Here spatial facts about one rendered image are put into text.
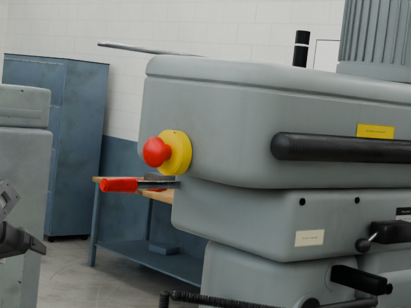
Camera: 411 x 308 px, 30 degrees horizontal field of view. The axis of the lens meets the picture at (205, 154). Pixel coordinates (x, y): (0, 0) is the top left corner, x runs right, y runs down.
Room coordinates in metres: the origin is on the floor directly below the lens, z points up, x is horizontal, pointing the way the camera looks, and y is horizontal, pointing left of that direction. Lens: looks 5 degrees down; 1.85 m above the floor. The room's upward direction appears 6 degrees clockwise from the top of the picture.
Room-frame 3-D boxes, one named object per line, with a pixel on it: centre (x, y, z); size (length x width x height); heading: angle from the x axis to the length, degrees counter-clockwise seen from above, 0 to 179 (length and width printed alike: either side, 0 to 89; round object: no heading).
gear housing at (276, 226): (1.19, -0.16, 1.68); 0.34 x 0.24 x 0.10; 133
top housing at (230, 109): (1.17, -0.14, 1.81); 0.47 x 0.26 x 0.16; 133
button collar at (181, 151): (1.00, 0.04, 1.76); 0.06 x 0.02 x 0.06; 43
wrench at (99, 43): (1.14, 0.07, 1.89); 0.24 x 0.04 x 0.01; 133
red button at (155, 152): (0.99, 0.06, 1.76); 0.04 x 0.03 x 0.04; 43
